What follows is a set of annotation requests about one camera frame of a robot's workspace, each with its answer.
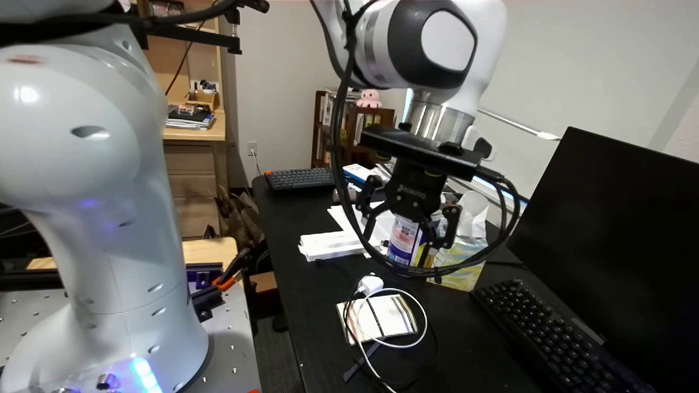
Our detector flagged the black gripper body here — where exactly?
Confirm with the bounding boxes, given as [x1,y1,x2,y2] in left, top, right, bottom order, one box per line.
[379,159,450,220]

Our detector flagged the white striped packet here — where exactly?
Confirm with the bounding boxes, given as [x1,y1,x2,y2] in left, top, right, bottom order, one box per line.
[335,291,419,348]

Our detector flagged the blue book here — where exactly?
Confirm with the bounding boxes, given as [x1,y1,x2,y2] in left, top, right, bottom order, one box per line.
[339,163,394,194]

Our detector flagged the flat white plastic box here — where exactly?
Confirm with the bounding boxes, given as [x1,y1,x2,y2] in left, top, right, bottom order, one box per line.
[296,227,373,264]

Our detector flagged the small black keyboard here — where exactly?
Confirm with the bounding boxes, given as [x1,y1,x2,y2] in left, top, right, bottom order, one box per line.
[263,166,339,194]

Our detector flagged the dark wooden bookshelf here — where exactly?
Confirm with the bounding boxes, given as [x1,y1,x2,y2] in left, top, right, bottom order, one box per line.
[311,88,397,174]

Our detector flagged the pink octopus plush toy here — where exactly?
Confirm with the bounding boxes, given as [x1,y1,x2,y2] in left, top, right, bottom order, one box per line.
[354,88,385,111]

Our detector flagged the white desk lamp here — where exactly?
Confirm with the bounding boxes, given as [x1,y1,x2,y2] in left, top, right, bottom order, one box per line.
[476,106,564,147]

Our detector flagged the black keyboard blue backlight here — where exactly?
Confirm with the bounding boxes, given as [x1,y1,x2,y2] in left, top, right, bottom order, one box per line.
[469,278,658,393]

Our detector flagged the black computer monitor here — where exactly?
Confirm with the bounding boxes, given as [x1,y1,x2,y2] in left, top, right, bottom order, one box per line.
[505,124,699,393]

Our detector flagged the light wooden shelf unit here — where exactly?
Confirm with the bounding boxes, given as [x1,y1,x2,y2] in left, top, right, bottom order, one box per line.
[136,0,251,241]

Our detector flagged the small blue device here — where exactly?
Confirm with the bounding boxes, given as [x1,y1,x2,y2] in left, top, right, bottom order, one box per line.
[186,264,224,300]

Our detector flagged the small box with supplies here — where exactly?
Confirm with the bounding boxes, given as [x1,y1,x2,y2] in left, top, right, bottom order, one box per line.
[184,77,224,111]

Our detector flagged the stack of books on shelf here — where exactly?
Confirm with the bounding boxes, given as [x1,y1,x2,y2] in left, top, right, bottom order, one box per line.
[165,103,218,133]

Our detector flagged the white roller blind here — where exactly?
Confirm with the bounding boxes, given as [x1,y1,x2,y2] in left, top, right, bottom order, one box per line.
[501,0,699,166]

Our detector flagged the red and black wires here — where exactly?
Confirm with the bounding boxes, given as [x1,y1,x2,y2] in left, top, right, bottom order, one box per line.
[191,247,253,309]

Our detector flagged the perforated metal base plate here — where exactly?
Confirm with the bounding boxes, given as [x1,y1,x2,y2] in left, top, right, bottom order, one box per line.
[0,281,264,393]

